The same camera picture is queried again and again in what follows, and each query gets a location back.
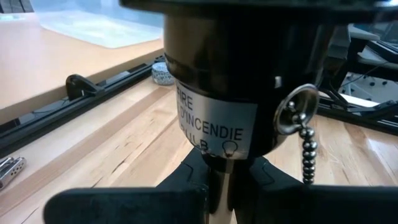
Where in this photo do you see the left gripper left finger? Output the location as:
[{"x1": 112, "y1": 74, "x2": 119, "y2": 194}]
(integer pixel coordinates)
[{"x1": 43, "y1": 147, "x2": 213, "y2": 224}]

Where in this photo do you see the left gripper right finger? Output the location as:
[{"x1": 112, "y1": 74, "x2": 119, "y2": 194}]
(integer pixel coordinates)
[{"x1": 229, "y1": 156, "x2": 398, "y2": 224}]

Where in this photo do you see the table lamp with black socket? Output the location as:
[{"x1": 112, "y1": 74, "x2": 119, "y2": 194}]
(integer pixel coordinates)
[{"x1": 119, "y1": 0, "x2": 398, "y2": 224}]

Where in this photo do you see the silver perforated metal piece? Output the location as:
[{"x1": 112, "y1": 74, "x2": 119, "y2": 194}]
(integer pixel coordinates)
[{"x1": 0, "y1": 156, "x2": 27, "y2": 191}]

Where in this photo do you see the metal ball pull chain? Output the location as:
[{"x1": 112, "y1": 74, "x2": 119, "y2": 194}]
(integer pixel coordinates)
[{"x1": 285, "y1": 99, "x2": 318, "y2": 185}]

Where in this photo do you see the black aluminium table frame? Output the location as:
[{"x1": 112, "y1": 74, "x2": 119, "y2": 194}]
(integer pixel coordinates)
[{"x1": 0, "y1": 37, "x2": 398, "y2": 156}]

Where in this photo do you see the black frame bracket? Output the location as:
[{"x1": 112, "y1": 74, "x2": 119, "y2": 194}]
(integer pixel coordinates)
[{"x1": 65, "y1": 73, "x2": 106, "y2": 101}]

